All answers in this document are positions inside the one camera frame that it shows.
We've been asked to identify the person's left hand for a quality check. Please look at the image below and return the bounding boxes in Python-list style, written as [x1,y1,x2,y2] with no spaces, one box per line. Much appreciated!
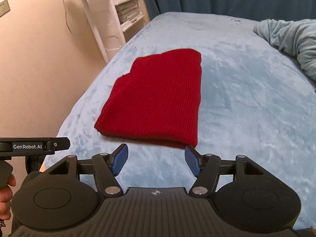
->
[0,175,17,221]

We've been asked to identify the white shelf unit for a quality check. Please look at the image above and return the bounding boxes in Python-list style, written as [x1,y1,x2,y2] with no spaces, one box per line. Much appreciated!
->
[109,0,151,32]

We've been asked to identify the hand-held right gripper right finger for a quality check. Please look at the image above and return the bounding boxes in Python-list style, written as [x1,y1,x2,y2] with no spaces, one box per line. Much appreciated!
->
[185,146,263,198]

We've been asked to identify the wall socket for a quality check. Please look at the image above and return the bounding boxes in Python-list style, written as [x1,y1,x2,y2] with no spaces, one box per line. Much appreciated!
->
[0,0,11,18]

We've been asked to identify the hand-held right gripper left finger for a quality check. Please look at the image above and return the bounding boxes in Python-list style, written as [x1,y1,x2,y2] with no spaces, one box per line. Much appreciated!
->
[48,144,129,198]

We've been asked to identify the grey-blue fleece blanket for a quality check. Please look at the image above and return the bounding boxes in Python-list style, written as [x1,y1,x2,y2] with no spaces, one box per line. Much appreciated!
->
[253,18,316,87]

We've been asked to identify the red knit sweater dress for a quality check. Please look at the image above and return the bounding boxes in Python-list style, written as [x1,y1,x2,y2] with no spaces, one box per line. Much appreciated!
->
[94,49,202,149]

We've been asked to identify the white standing fan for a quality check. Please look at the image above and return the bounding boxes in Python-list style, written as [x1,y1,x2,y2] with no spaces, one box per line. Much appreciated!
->
[60,0,124,65]

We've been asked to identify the stack of books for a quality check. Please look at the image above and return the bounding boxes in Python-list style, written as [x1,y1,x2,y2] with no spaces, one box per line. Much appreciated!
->
[115,0,139,21]

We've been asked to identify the fan power cable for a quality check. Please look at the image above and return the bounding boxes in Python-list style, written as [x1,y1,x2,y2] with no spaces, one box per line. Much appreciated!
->
[61,0,90,35]

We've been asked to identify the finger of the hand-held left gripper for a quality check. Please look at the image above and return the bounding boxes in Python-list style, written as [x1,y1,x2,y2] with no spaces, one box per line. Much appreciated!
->
[52,137,71,151]

